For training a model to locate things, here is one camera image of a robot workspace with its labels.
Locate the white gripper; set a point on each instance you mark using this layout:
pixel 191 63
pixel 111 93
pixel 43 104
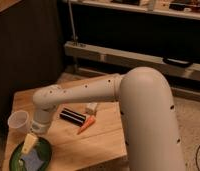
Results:
pixel 31 139

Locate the black striped eraser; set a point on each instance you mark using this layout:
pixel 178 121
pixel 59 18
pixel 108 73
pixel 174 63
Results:
pixel 72 117

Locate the orange toy carrot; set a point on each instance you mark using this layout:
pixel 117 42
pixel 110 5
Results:
pixel 89 122

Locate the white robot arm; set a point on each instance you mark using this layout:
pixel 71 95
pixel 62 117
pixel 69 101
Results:
pixel 148 115

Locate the green round plate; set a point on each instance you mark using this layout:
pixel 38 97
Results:
pixel 44 151

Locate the blue sponge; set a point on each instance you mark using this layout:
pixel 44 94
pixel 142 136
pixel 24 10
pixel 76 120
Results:
pixel 32 161

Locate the clear plastic cup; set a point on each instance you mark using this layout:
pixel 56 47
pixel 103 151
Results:
pixel 19 121

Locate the white rectangular block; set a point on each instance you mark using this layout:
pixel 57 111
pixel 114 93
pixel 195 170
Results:
pixel 91 108

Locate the vertical metal pole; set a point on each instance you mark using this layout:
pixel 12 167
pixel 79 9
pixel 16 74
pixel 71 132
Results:
pixel 74 36

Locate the upper shelf board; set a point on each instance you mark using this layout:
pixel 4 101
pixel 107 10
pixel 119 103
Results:
pixel 135 8

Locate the metal frame rail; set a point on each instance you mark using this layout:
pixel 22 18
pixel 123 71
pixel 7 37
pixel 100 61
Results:
pixel 129 59

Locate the black handle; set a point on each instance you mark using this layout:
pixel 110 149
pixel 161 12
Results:
pixel 182 64

